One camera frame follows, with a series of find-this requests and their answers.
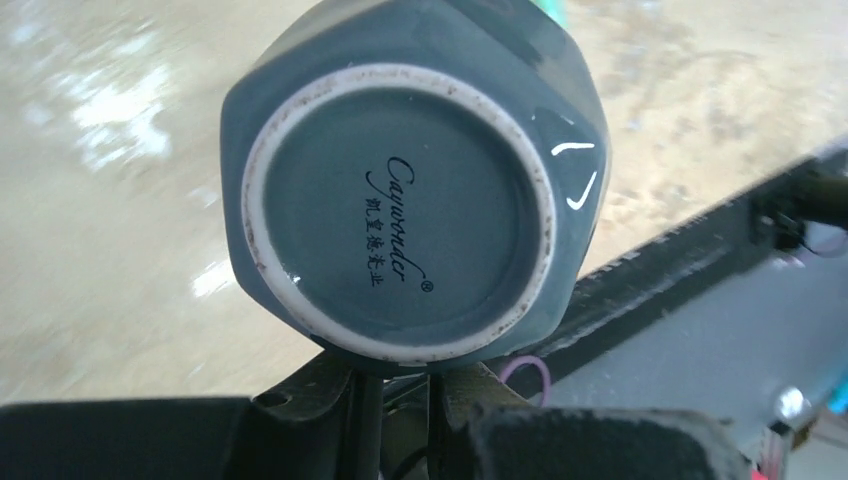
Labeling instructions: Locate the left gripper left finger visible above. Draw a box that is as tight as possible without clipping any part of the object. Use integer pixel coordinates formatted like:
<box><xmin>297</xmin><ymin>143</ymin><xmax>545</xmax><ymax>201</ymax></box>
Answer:
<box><xmin>1</xmin><ymin>354</ymin><xmax>383</xmax><ymax>479</ymax></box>

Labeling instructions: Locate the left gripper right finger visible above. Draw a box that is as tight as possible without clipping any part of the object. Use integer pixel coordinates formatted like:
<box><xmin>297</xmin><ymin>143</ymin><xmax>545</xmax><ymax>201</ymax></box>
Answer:
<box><xmin>427</xmin><ymin>364</ymin><xmax>749</xmax><ymax>479</ymax></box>

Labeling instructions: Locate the dark teal mug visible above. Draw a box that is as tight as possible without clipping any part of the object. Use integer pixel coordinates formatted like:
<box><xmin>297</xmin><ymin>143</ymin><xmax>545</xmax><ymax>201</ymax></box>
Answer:
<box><xmin>220</xmin><ymin>1</ymin><xmax>611</xmax><ymax>377</ymax></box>

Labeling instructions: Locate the teal cylinder toy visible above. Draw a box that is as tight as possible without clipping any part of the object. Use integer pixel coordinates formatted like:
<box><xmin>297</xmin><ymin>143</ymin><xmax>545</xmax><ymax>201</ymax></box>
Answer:
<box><xmin>534</xmin><ymin>0</ymin><xmax>568</xmax><ymax>29</ymax></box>

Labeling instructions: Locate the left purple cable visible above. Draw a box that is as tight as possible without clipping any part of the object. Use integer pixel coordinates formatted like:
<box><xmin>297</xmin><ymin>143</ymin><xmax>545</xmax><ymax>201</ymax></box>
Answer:
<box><xmin>498</xmin><ymin>354</ymin><xmax>552</xmax><ymax>409</ymax></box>

